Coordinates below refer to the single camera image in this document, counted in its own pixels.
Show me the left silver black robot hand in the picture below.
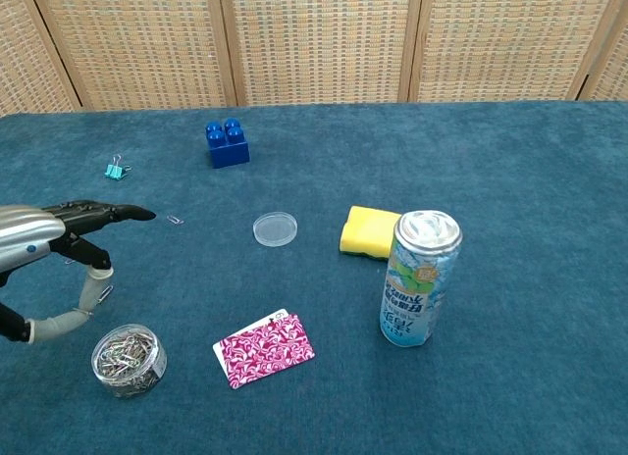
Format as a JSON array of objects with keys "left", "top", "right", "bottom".
[{"left": 0, "top": 199, "right": 157, "bottom": 346}]

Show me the clear round paper clip jar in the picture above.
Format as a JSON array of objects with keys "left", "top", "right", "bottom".
[{"left": 90, "top": 323, "right": 168, "bottom": 399}]

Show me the clear round plastic lid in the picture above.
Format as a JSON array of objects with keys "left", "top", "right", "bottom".
[{"left": 252, "top": 210, "right": 299, "bottom": 248}]

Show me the teal binder clip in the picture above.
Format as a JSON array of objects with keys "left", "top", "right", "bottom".
[{"left": 103, "top": 153, "right": 132, "bottom": 180}]

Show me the woven bamboo screen panel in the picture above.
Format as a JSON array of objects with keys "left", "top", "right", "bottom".
[
  {"left": 28, "top": 0, "right": 236, "bottom": 111},
  {"left": 578, "top": 0, "right": 628, "bottom": 102},
  {"left": 399, "top": 0, "right": 619, "bottom": 103},
  {"left": 0, "top": 0, "right": 82, "bottom": 117},
  {"left": 218, "top": 0, "right": 423, "bottom": 107}
]

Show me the blue toy building block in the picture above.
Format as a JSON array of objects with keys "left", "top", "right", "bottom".
[{"left": 204, "top": 118, "right": 251, "bottom": 170}]

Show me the pink patterned playing card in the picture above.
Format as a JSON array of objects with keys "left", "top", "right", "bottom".
[{"left": 218, "top": 312, "right": 316, "bottom": 390}]

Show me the yellow sponge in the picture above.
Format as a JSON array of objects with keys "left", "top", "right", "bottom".
[{"left": 338, "top": 205, "right": 403, "bottom": 263}]

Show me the light blue drink can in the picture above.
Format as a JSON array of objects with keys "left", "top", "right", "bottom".
[{"left": 378, "top": 210, "right": 463, "bottom": 348}]

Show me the blue felt table cover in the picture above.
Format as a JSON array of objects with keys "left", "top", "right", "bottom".
[{"left": 0, "top": 100, "right": 628, "bottom": 455}]

